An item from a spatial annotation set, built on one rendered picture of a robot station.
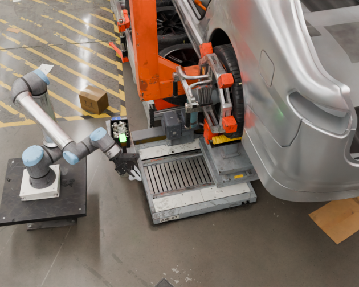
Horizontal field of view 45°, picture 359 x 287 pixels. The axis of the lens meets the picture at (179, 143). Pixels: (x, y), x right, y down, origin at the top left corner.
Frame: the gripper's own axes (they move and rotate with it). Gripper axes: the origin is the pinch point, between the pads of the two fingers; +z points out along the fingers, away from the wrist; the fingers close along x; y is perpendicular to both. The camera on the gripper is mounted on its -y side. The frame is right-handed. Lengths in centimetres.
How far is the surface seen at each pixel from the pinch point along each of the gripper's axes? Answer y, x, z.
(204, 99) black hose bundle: -30, -62, -4
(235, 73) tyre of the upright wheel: -53, -73, -5
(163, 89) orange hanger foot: 21, -115, -15
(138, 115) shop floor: 85, -154, -1
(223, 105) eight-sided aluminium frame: -38, -63, 6
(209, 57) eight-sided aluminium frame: -39, -87, -20
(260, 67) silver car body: -82, -38, -9
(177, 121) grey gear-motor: 26, -108, 12
